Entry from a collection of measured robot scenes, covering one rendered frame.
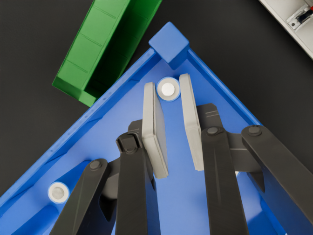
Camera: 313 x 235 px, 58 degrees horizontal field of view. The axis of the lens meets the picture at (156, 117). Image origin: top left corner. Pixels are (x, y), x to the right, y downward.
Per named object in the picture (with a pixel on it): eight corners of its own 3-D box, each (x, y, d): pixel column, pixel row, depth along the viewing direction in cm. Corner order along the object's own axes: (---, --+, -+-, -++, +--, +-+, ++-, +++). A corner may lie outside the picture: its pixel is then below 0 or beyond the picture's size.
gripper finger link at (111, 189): (153, 193, 14) (96, 205, 14) (153, 136, 18) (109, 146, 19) (145, 171, 13) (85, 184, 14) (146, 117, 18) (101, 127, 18)
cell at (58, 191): (87, 182, 28) (57, 210, 21) (75, 168, 28) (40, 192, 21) (100, 169, 27) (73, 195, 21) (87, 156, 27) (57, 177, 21)
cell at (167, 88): (173, 103, 26) (167, 108, 20) (159, 88, 26) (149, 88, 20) (188, 89, 26) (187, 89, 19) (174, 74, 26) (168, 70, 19)
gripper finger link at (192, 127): (184, 128, 14) (199, 125, 14) (178, 74, 20) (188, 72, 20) (196, 172, 15) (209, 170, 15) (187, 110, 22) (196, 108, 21)
